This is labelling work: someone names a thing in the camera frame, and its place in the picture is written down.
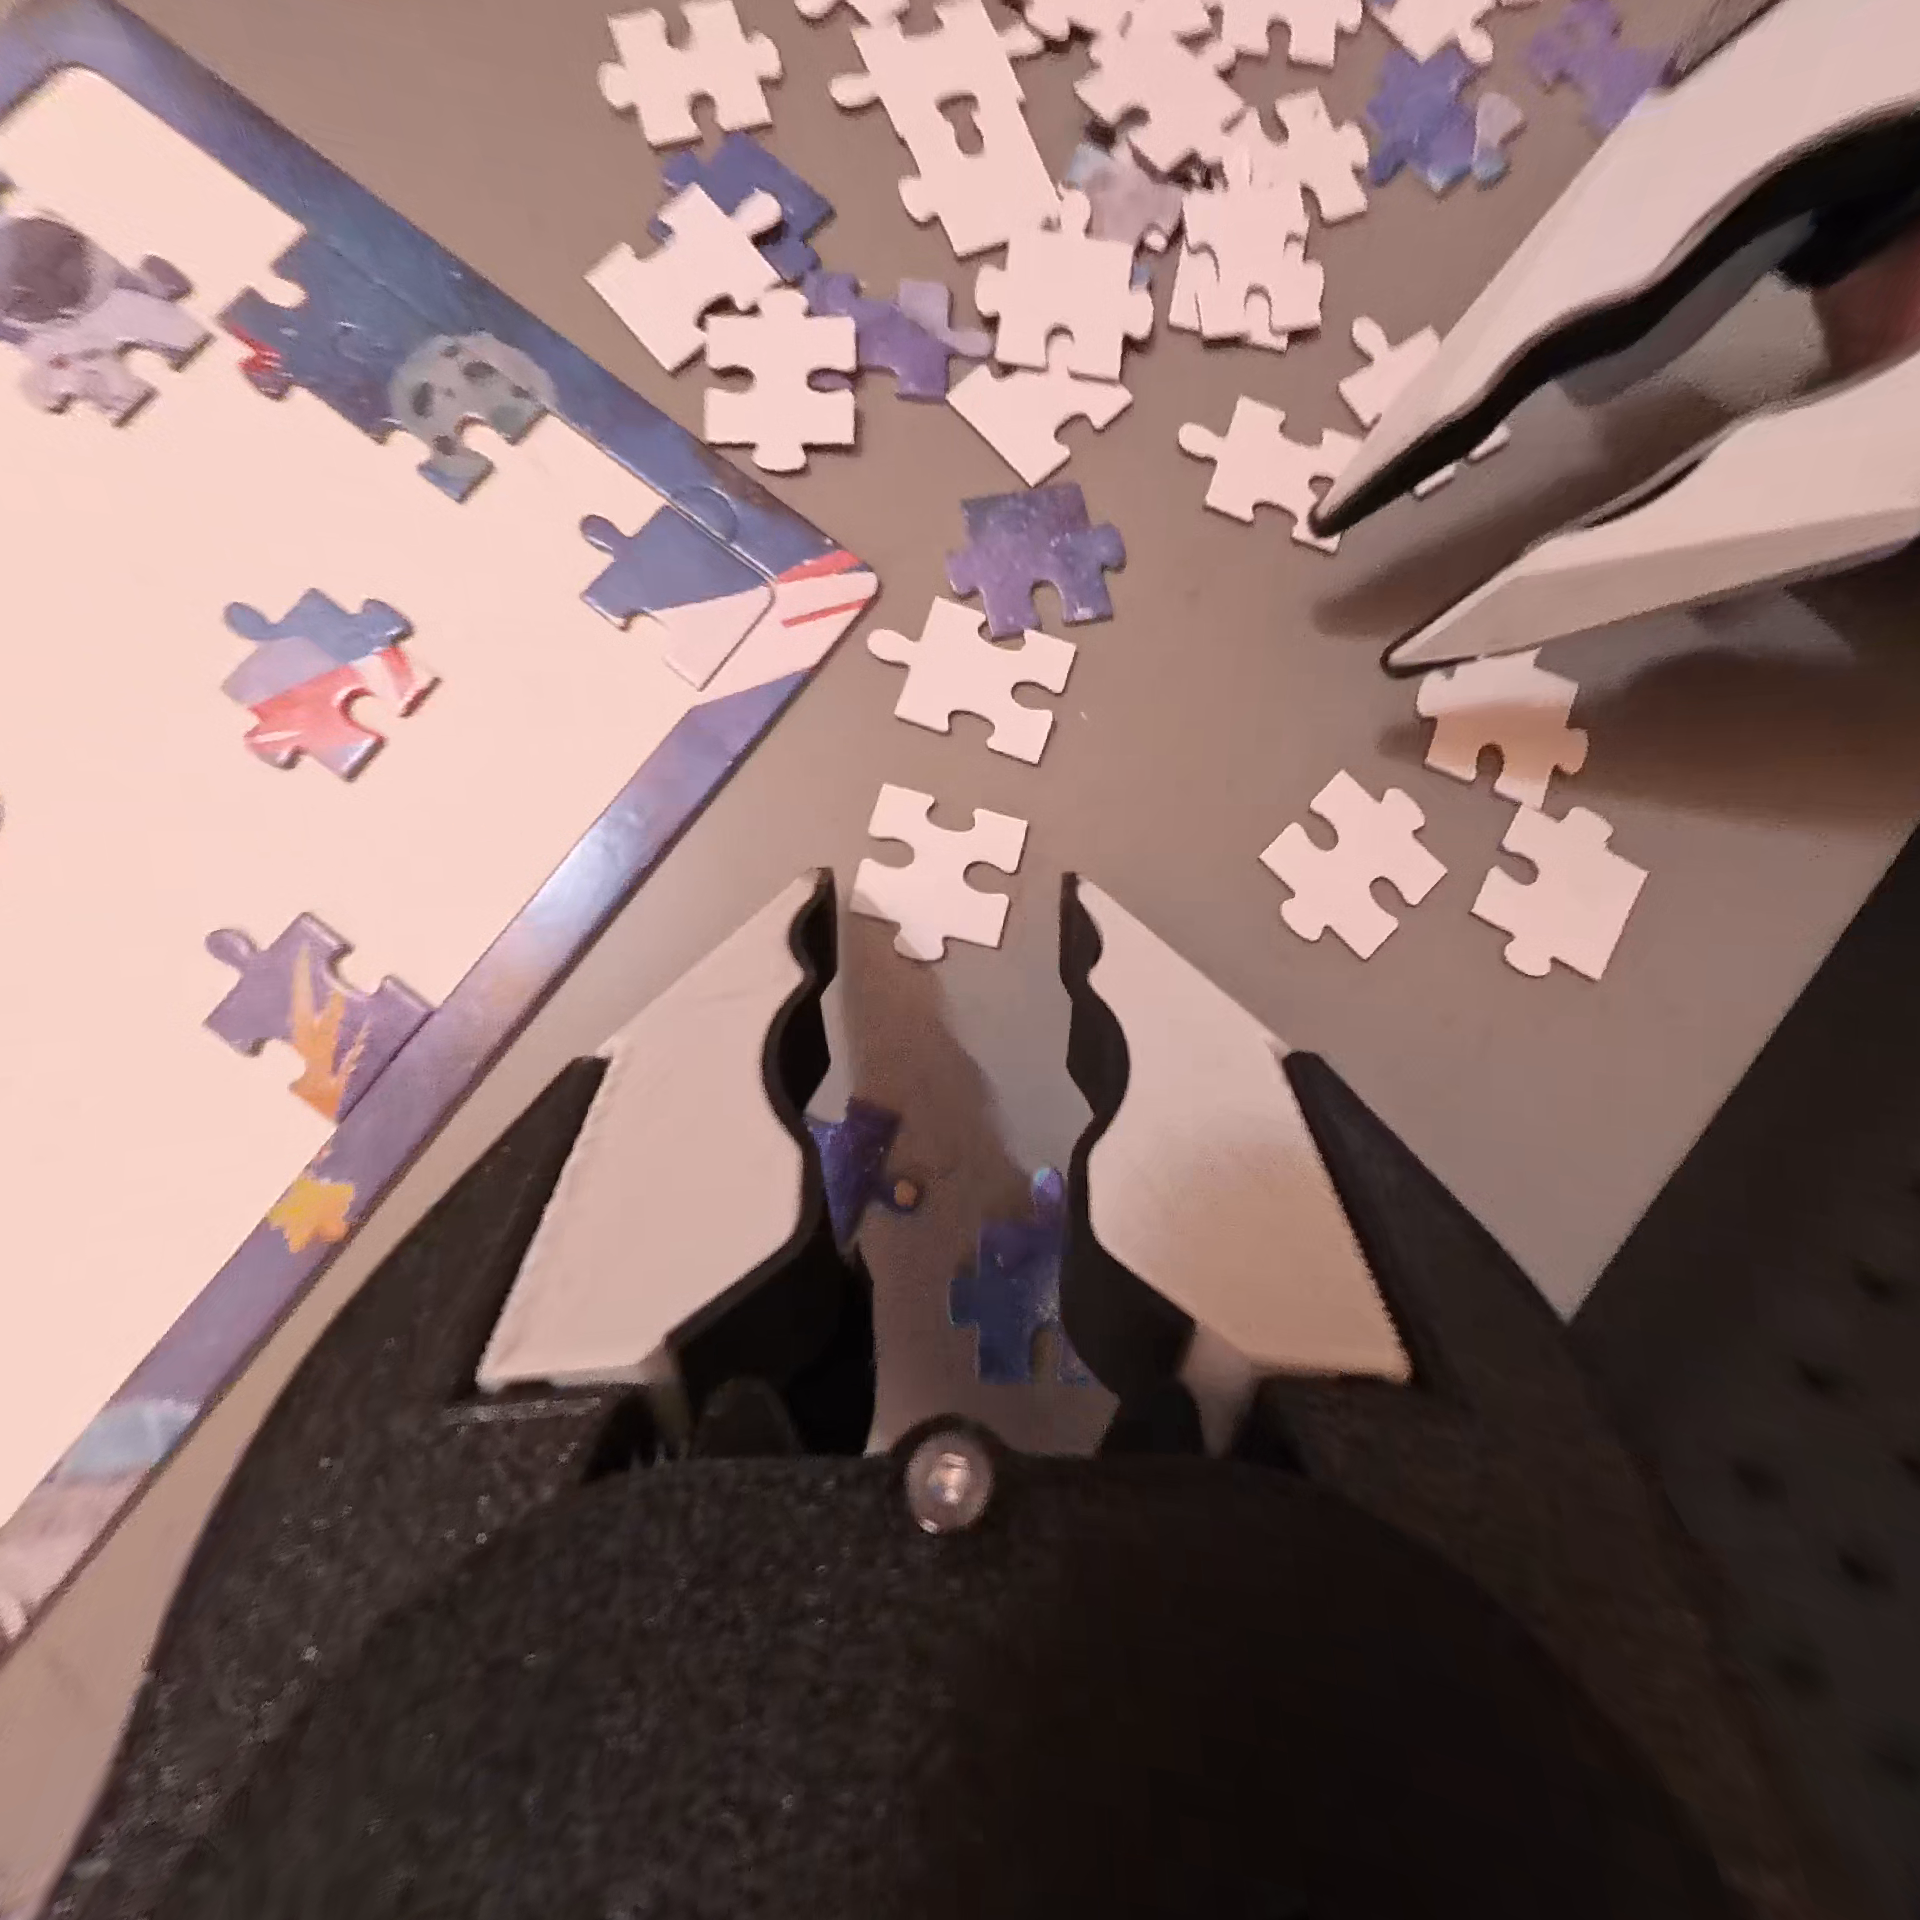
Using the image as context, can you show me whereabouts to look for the red rocket puzzle piece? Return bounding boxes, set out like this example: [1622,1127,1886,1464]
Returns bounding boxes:
[224,586,442,782]

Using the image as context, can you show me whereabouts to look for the white astronaut puzzle piece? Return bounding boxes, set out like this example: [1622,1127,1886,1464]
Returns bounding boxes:
[0,217,210,422]

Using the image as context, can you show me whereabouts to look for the pile of puzzle pieces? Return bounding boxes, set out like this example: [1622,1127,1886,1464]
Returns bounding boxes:
[584,0,1676,982]

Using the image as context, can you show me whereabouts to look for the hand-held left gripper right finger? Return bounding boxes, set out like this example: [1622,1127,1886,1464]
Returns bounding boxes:
[1055,871,1415,1414]

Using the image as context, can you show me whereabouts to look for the grey moon puzzle piece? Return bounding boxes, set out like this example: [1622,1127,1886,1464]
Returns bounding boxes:
[379,329,555,503]

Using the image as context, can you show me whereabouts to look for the blue puzzle piece white corner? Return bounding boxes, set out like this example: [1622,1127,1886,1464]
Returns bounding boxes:
[807,1095,922,1259]

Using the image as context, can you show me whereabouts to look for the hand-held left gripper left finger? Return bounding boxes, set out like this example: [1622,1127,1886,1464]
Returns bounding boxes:
[478,868,838,1389]

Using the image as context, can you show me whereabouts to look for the blue space puzzle frame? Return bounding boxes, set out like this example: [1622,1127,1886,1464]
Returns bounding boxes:
[0,0,880,1652]

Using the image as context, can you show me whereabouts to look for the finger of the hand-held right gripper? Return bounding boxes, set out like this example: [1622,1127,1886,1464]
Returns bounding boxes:
[1379,377,1920,677]
[1305,0,1920,540]

